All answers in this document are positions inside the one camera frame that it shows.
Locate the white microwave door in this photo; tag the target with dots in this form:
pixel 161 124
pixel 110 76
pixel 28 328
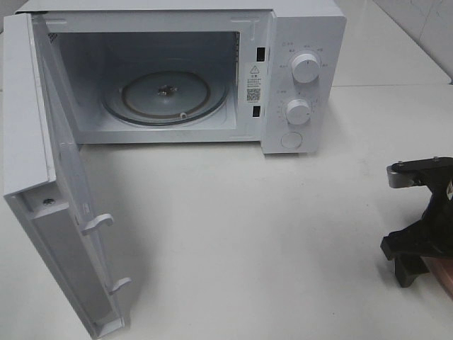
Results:
pixel 45 184

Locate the glass microwave turntable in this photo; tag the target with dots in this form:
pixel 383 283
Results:
pixel 164 98

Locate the white microwave oven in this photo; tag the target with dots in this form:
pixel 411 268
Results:
pixel 104 41

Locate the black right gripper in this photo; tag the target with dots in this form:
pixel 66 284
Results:
pixel 431 235

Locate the round door release button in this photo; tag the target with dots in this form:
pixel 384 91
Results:
pixel 291 140

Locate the white upper power knob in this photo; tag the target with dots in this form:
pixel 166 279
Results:
pixel 305 67

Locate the pink round plate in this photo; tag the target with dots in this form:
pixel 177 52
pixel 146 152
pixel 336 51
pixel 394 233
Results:
pixel 442 270

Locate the white warning label sticker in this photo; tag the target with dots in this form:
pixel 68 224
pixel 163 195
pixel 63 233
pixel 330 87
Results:
pixel 253 82

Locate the white lower timer knob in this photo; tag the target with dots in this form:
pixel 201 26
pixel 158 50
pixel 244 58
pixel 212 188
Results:
pixel 298 112

